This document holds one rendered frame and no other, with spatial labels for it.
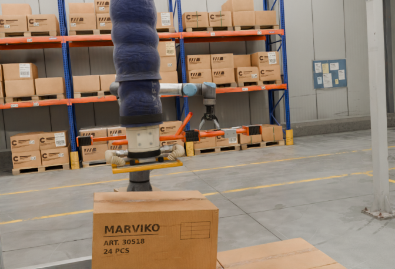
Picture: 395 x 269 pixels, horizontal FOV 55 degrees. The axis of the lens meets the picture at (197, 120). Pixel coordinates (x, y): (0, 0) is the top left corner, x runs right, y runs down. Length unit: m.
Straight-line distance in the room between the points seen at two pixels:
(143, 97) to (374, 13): 3.31
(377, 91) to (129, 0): 3.31
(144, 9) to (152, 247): 1.14
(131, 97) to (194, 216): 0.66
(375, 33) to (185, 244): 3.41
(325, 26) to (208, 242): 11.05
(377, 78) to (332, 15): 8.29
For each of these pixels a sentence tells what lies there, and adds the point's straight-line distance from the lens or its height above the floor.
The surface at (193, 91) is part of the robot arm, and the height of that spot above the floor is 1.53.
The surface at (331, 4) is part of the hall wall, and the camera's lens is 12.82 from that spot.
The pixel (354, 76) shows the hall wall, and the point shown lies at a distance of 13.02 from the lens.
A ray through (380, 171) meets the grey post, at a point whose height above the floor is 0.51.
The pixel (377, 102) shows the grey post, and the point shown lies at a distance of 4.63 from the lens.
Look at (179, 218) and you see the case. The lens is 1.89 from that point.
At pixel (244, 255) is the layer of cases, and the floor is 0.54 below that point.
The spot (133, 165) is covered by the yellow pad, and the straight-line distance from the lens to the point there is 1.87.
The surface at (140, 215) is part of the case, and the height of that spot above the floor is 0.96.
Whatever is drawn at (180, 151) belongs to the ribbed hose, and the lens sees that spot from 1.90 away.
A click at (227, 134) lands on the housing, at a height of 1.28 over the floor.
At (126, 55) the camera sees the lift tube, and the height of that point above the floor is 1.72.
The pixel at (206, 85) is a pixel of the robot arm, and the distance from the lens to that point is 2.82.
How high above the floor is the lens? 1.51
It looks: 4 degrees down
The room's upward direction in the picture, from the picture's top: 4 degrees counter-clockwise
